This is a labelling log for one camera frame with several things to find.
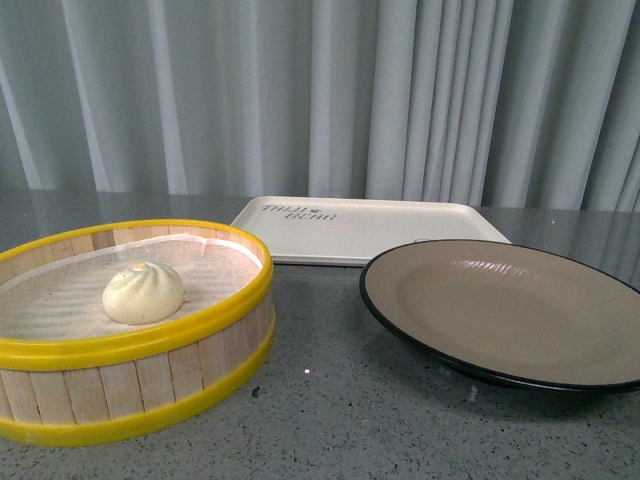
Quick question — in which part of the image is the beige plate with black rim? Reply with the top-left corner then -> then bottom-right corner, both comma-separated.
360,240 -> 639,392

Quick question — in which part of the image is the white steamed bun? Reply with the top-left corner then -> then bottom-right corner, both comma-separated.
102,261 -> 186,325

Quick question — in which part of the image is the white steamer liner cloth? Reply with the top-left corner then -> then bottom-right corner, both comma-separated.
1,234 -> 264,340

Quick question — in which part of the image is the grey pleated curtain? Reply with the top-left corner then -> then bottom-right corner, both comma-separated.
1,1 -> 639,212

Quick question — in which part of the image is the yellow rimmed bamboo steamer basket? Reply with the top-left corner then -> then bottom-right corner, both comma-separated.
1,219 -> 275,446

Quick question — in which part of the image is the white rectangular tray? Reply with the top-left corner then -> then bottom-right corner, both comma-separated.
232,196 -> 508,267

